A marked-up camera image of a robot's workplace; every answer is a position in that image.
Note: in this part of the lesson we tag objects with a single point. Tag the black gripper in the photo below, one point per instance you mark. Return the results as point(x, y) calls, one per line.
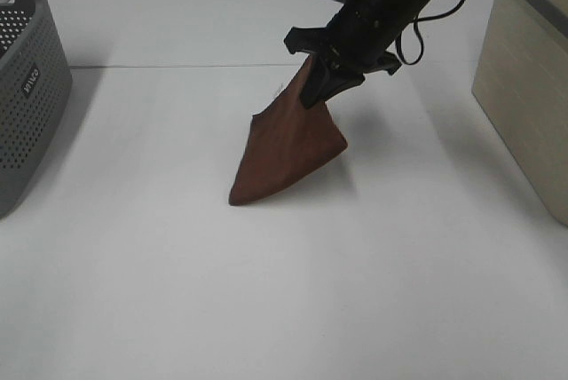
point(342, 51)

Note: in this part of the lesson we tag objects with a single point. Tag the brown towel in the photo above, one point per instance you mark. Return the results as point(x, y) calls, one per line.
point(286, 142)

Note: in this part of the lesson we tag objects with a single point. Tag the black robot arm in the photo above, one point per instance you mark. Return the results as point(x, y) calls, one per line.
point(395, 16)

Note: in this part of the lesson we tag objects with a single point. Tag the beige storage bin grey rim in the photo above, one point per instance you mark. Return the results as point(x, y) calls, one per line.
point(521, 84)

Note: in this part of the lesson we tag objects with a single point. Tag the grey perforated plastic basket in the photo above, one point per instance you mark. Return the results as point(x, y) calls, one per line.
point(35, 86)

